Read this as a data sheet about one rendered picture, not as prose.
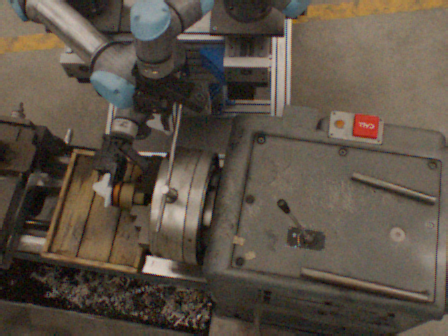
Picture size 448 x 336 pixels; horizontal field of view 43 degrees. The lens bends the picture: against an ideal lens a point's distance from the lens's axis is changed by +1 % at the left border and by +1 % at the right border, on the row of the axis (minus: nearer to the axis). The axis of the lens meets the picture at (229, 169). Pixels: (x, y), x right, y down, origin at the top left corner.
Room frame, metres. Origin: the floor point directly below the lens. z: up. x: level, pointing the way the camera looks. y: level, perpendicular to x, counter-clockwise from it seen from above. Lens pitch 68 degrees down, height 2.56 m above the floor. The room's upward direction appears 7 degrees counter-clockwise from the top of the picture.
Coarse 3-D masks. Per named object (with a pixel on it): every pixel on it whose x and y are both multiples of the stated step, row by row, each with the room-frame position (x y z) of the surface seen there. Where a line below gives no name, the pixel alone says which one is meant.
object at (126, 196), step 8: (120, 184) 0.57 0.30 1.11; (128, 184) 0.56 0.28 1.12; (112, 192) 0.55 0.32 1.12; (120, 192) 0.54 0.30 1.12; (128, 192) 0.54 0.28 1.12; (136, 192) 0.54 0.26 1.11; (112, 200) 0.53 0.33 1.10; (120, 200) 0.52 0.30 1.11; (128, 200) 0.52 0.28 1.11; (136, 200) 0.52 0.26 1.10; (144, 200) 0.53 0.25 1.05; (128, 208) 0.50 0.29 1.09
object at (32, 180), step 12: (36, 132) 0.86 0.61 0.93; (48, 132) 0.87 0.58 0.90; (36, 144) 0.81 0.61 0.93; (48, 144) 0.83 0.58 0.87; (36, 168) 0.74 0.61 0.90; (24, 180) 0.69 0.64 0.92; (36, 180) 0.71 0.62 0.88; (24, 192) 0.65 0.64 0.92; (24, 204) 0.62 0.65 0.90; (12, 216) 0.58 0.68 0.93; (24, 216) 0.59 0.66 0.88; (12, 228) 0.54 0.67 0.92; (12, 240) 0.51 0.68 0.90; (0, 252) 0.47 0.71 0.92; (12, 252) 0.48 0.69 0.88; (0, 264) 0.44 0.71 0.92
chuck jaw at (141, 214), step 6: (132, 210) 0.49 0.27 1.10; (138, 210) 0.49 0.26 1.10; (144, 210) 0.49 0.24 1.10; (132, 216) 0.48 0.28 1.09; (138, 216) 0.47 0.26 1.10; (144, 216) 0.47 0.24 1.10; (138, 222) 0.46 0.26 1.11; (144, 222) 0.45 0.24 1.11; (138, 228) 0.44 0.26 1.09; (144, 228) 0.44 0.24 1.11; (144, 234) 0.42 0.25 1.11; (138, 240) 0.40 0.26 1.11; (144, 240) 0.40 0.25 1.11; (144, 246) 0.39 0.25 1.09; (156, 252) 0.37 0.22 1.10
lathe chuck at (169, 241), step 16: (176, 160) 0.57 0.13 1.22; (192, 160) 0.57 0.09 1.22; (160, 176) 0.53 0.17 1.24; (176, 176) 0.52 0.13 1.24; (192, 176) 0.52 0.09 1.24; (160, 192) 0.49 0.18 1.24; (176, 208) 0.44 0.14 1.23; (176, 224) 0.41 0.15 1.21; (160, 240) 0.38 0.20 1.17; (176, 240) 0.37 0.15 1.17; (176, 256) 0.35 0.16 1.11
